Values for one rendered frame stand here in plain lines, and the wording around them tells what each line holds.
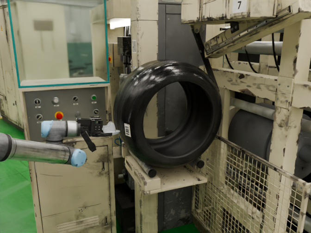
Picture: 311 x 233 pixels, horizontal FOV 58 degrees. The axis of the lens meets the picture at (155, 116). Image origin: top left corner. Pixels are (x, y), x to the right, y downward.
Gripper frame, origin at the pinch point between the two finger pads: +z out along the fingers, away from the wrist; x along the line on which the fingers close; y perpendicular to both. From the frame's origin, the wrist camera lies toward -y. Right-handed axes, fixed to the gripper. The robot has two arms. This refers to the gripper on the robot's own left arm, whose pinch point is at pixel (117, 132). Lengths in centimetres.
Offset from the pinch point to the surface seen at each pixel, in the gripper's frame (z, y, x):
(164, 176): 30.1, -26.5, 1.6
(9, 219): -58, -118, 120
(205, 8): 39, 65, -2
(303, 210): 63, -14, -60
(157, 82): 13.3, 27.9, -11.3
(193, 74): 31.6, 32.6, -11.3
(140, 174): 13.8, -22.4, -2.3
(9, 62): -79, -3, 394
